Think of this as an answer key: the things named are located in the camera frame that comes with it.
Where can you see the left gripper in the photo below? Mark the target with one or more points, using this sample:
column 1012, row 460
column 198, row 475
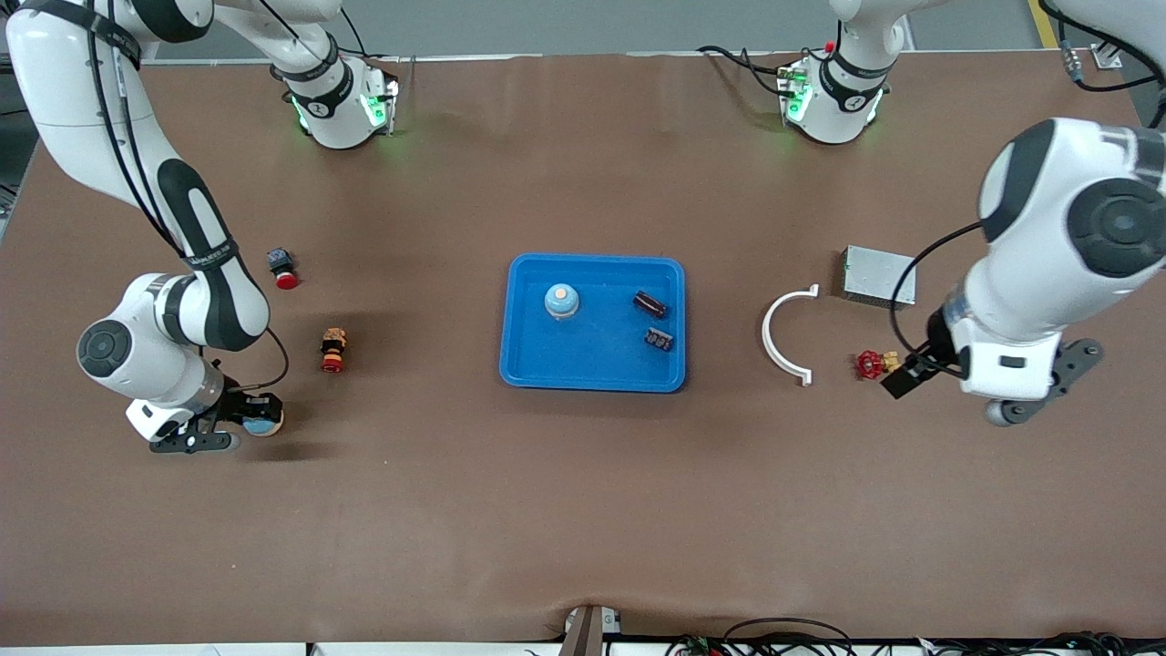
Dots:
column 933, row 351

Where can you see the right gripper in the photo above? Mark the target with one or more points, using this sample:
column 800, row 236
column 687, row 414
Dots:
column 234, row 403

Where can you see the blue dome call bell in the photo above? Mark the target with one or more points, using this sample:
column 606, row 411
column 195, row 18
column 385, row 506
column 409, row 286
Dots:
column 561, row 301
column 266, row 425

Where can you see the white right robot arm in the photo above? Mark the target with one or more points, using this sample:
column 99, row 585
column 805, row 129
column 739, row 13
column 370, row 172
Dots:
column 55, row 91

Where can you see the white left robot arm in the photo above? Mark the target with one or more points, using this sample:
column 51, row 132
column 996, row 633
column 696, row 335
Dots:
column 1048, row 273

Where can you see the blue plastic tray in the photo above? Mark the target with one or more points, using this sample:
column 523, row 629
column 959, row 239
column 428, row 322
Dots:
column 592, row 355

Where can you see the red emergency stop yellow body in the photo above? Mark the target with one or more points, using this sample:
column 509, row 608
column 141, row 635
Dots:
column 334, row 351

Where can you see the grey metal power supply box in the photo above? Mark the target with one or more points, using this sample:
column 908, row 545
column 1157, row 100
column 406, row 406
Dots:
column 870, row 273

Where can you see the red push button black body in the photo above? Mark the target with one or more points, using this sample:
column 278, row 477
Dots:
column 284, row 271

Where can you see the white curved plastic clamp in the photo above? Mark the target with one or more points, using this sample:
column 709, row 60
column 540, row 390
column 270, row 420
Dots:
column 766, row 333

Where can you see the metal table clamp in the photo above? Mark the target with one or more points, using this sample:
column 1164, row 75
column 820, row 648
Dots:
column 588, row 633

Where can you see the aluminium frame profile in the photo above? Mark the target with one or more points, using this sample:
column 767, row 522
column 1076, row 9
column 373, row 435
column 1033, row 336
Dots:
column 1109, row 56

